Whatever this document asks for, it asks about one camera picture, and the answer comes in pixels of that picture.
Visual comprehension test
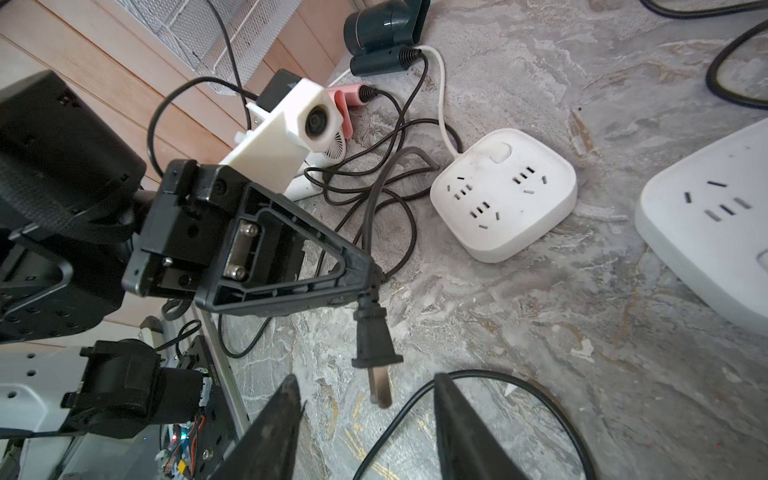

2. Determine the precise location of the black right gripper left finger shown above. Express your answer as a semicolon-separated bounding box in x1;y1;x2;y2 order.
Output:
210;374;302;480

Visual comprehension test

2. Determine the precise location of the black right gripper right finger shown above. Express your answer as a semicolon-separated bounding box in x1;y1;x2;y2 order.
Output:
434;373;527;479

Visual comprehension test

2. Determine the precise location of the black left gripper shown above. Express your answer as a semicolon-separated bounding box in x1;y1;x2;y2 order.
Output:
122;160;384;317

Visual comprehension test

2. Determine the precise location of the black cord of green dryer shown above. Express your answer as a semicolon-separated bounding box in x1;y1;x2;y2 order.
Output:
302;50;465;410

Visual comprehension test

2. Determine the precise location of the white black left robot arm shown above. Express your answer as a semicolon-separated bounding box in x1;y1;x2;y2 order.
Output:
1;70;384;343

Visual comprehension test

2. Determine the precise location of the white hair dryer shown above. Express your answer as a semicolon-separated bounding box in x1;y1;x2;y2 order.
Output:
284;129;346;201

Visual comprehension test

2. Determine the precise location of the pink folded hair dryer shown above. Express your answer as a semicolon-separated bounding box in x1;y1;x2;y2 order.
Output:
326;83;379;140

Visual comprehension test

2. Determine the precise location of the white square power strip left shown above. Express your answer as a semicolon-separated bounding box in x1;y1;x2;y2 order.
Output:
430;128;577;264

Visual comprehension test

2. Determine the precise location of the white square power strip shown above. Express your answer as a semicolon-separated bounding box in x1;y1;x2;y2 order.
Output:
635;120;767;335
430;128;577;264

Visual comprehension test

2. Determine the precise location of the dark green folded hair dryer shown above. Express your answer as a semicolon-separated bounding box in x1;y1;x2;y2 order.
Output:
343;0;431;77

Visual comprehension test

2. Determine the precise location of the white square power strip right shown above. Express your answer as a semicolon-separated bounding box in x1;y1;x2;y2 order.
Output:
635;120;767;335

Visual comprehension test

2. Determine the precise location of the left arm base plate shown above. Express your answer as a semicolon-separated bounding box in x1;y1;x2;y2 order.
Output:
157;335;248;479

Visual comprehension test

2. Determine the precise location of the black loose cord front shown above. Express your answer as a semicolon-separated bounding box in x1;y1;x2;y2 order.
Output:
352;368;598;480

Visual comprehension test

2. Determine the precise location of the black cord of pink dryer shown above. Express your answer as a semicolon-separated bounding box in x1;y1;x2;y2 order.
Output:
217;86;421;360

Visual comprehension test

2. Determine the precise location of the white wire mesh shelf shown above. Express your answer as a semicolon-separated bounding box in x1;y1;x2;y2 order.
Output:
120;0;301;85

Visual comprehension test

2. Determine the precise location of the white power strip cable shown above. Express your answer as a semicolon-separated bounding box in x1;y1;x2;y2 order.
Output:
326;44;462;158

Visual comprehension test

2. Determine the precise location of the black cord of far dryer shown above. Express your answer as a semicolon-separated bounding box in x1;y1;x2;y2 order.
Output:
638;0;768;111

